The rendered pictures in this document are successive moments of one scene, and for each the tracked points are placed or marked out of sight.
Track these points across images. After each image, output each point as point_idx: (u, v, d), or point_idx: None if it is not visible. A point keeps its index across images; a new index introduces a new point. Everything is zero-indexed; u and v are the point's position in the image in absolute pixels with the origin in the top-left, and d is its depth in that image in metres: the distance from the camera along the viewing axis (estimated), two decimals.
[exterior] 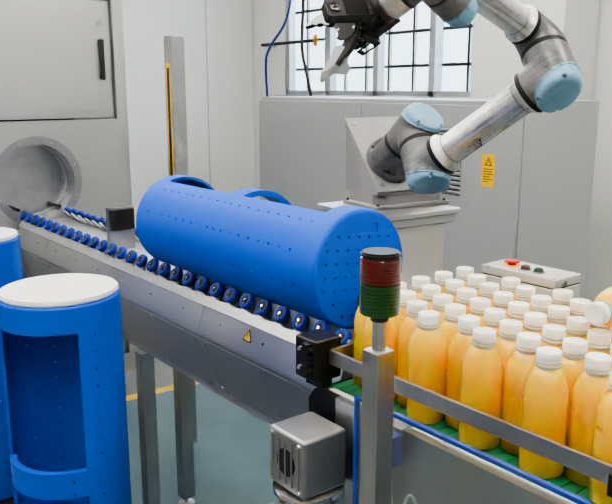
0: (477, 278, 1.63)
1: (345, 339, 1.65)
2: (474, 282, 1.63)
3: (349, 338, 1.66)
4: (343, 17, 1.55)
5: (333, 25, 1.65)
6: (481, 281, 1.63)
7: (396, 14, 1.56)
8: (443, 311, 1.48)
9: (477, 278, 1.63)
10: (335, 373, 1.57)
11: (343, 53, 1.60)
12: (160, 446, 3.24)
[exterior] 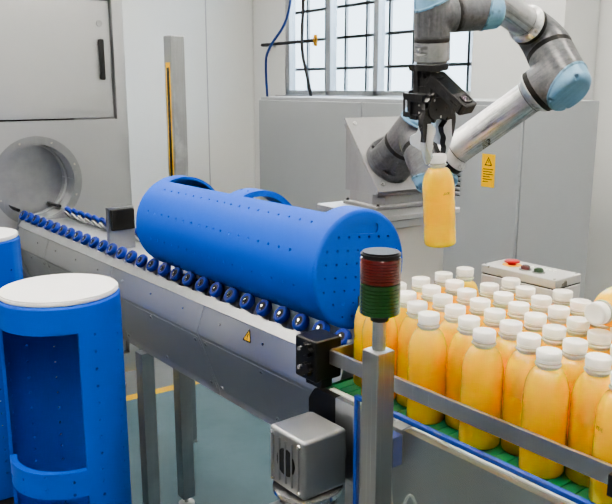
0: (437, 156, 1.63)
1: (345, 339, 1.65)
2: (434, 161, 1.64)
3: (349, 338, 1.66)
4: (466, 95, 1.58)
5: (430, 126, 1.63)
6: (441, 159, 1.63)
7: None
8: (443, 311, 1.48)
9: (437, 157, 1.63)
10: (335, 373, 1.57)
11: (453, 124, 1.65)
12: (160, 446, 3.24)
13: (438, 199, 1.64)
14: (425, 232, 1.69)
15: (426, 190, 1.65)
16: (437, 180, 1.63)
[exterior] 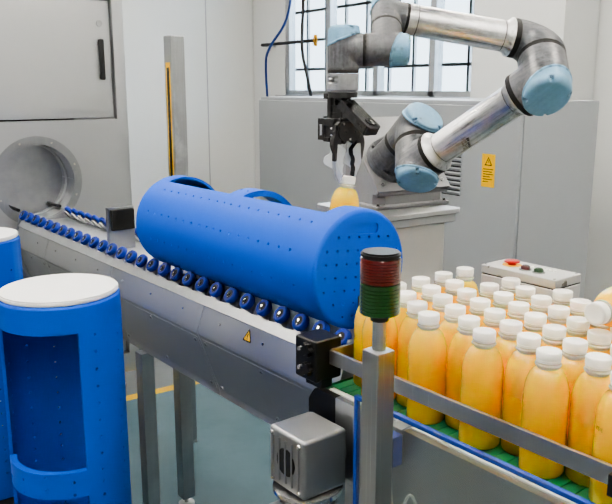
0: (347, 176, 1.81)
1: (345, 339, 1.65)
2: (344, 181, 1.81)
3: (349, 338, 1.66)
4: (372, 120, 1.77)
5: (341, 148, 1.81)
6: (351, 180, 1.81)
7: None
8: (443, 311, 1.48)
9: (347, 177, 1.81)
10: (335, 373, 1.57)
11: (362, 147, 1.84)
12: (160, 446, 3.24)
13: None
14: None
15: (333, 206, 1.82)
16: (344, 198, 1.80)
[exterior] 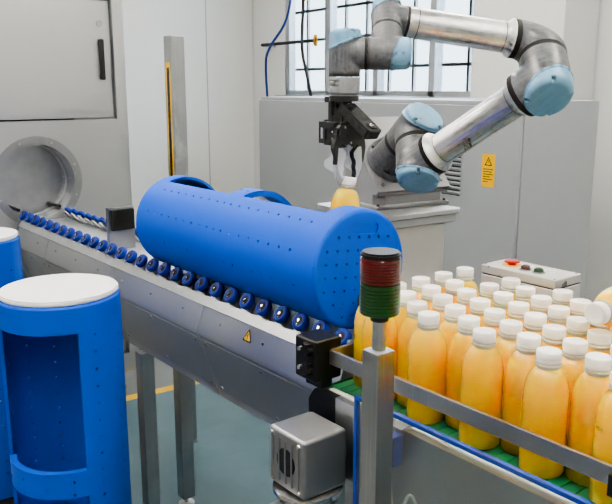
0: (348, 177, 1.81)
1: (345, 339, 1.65)
2: (345, 181, 1.81)
3: (349, 338, 1.66)
4: (373, 123, 1.77)
5: (342, 151, 1.81)
6: (351, 181, 1.81)
7: None
8: (443, 311, 1.48)
9: (348, 178, 1.81)
10: (335, 373, 1.57)
11: (363, 151, 1.84)
12: (160, 446, 3.24)
13: None
14: None
15: (333, 206, 1.82)
16: (345, 199, 1.81)
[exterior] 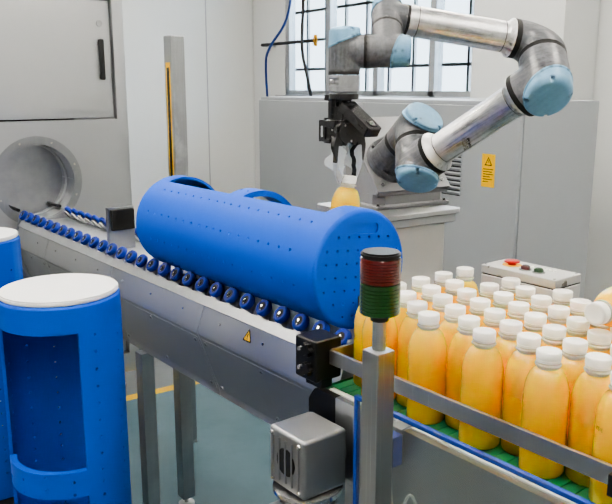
0: (348, 176, 1.81)
1: (345, 339, 1.65)
2: (345, 180, 1.81)
3: (349, 338, 1.66)
4: (373, 121, 1.77)
5: (342, 149, 1.81)
6: (352, 180, 1.81)
7: None
8: (443, 311, 1.48)
9: (348, 177, 1.81)
10: (335, 373, 1.57)
11: (363, 149, 1.84)
12: (160, 446, 3.24)
13: None
14: None
15: (334, 205, 1.82)
16: (345, 198, 1.80)
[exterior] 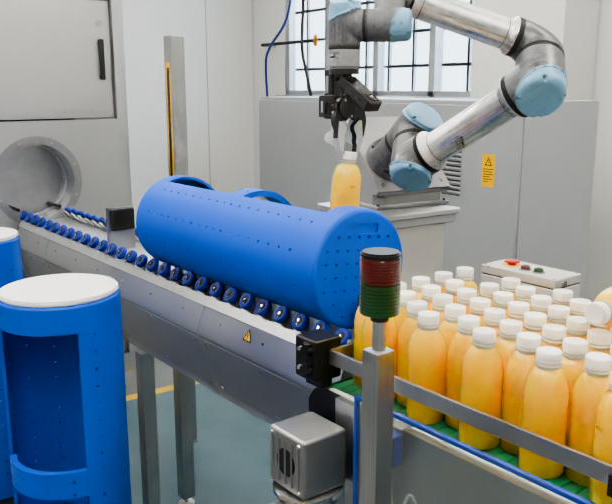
0: (348, 152, 1.80)
1: (345, 339, 1.65)
2: (345, 156, 1.80)
3: (349, 338, 1.66)
4: (373, 96, 1.76)
5: (342, 125, 1.80)
6: (352, 156, 1.80)
7: None
8: (443, 311, 1.48)
9: (348, 153, 1.80)
10: (335, 373, 1.57)
11: (364, 125, 1.83)
12: (160, 446, 3.24)
13: (344, 191, 1.80)
14: None
15: (335, 182, 1.81)
16: (346, 174, 1.79)
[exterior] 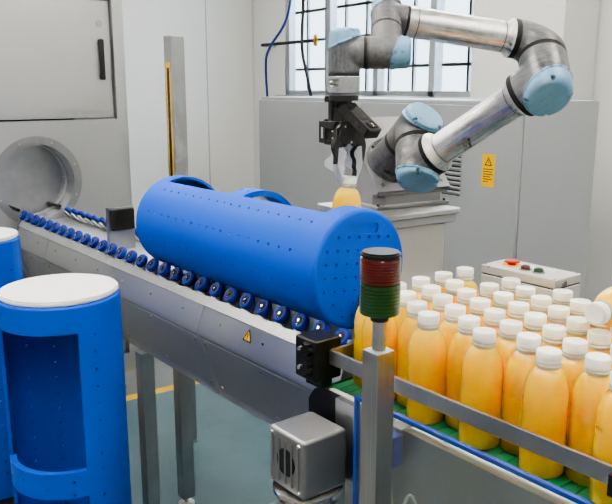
0: (348, 177, 1.81)
1: (345, 339, 1.65)
2: (345, 181, 1.81)
3: (349, 338, 1.66)
4: (373, 122, 1.77)
5: (342, 150, 1.81)
6: (352, 180, 1.81)
7: None
8: (443, 311, 1.48)
9: (348, 177, 1.81)
10: (335, 373, 1.57)
11: (364, 150, 1.84)
12: (160, 446, 3.24)
13: None
14: None
15: (335, 206, 1.82)
16: (346, 198, 1.81)
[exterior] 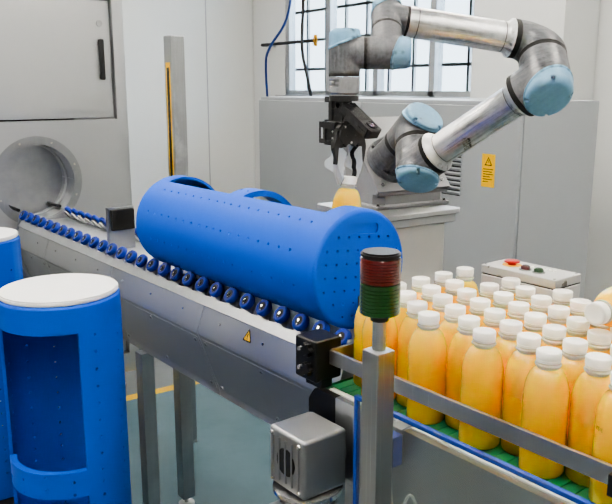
0: (348, 177, 1.81)
1: (345, 339, 1.65)
2: (345, 181, 1.81)
3: (349, 338, 1.66)
4: (373, 123, 1.77)
5: (342, 151, 1.81)
6: (352, 180, 1.81)
7: None
8: (443, 311, 1.48)
9: (348, 177, 1.81)
10: (335, 373, 1.57)
11: (364, 150, 1.84)
12: (160, 446, 3.24)
13: None
14: None
15: (335, 206, 1.82)
16: (346, 199, 1.81)
